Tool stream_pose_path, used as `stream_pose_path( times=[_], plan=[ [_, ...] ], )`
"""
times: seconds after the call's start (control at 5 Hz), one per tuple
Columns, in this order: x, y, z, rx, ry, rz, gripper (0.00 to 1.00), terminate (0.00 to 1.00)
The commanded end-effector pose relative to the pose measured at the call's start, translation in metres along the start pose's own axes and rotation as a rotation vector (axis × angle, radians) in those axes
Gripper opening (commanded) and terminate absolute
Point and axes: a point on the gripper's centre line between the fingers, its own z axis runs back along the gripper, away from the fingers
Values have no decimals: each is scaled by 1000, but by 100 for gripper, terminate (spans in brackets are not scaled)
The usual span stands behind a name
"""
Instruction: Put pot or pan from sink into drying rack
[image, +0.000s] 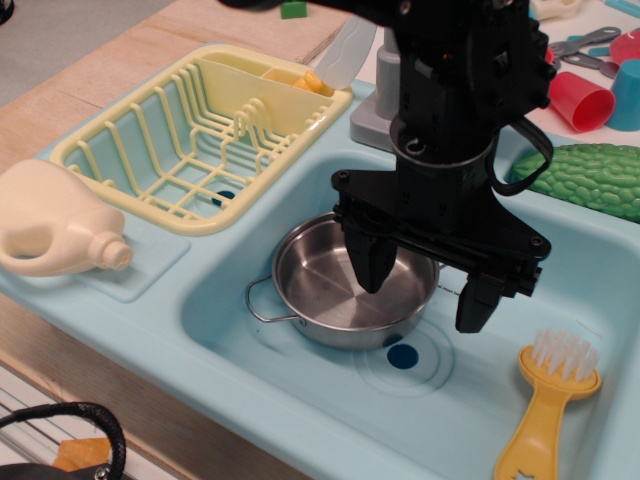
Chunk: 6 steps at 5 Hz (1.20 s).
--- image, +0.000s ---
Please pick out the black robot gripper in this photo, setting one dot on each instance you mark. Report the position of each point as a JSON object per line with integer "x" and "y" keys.
{"x": 442, "y": 203}

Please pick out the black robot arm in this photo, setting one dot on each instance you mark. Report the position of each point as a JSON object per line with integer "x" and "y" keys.
{"x": 467, "y": 70}

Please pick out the small steel pot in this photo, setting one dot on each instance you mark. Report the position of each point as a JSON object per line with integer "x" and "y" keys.
{"x": 313, "y": 276}

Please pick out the light blue toy sink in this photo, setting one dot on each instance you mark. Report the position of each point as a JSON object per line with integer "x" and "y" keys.
{"x": 195, "y": 317}

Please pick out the yellow toy in rack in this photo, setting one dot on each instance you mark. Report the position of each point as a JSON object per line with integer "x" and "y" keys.
{"x": 309, "y": 81}

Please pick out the pale yellow drying rack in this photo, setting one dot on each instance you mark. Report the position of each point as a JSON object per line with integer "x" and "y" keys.
{"x": 193, "y": 147}

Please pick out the yellow dish brush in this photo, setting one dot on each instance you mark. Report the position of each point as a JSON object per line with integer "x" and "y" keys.
{"x": 560, "y": 368}

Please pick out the grey toy faucet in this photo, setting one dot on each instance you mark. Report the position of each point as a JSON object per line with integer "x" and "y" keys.
{"x": 370, "y": 122}

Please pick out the green bumpy toy gourd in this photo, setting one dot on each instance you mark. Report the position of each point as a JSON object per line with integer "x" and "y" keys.
{"x": 601, "y": 177}

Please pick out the translucent white plastic knife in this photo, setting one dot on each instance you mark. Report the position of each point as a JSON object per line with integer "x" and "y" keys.
{"x": 347, "y": 53}

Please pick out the red plastic cup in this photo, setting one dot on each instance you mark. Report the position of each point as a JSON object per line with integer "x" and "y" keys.
{"x": 582, "y": 104}

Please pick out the teal plastic cup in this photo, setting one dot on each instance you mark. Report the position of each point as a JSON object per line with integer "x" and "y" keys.
{"x": 625, "y": 116}

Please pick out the grey toy utensil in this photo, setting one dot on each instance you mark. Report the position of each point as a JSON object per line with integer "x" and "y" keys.
{"x": 590, "y": 51}

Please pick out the cream toy top right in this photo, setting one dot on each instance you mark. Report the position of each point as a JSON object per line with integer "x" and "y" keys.
{"x": 552, "y": 9}

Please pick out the green toy block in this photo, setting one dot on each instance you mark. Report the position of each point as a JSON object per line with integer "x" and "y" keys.
{"x": 294, "y": 9}

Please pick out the cream plastic detergent jug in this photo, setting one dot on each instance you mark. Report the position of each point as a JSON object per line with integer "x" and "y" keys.
{"x": 52, "y": 224}

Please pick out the orange sponge piece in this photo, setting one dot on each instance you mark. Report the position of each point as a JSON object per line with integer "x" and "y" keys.
{"x": 78, "y": 454}

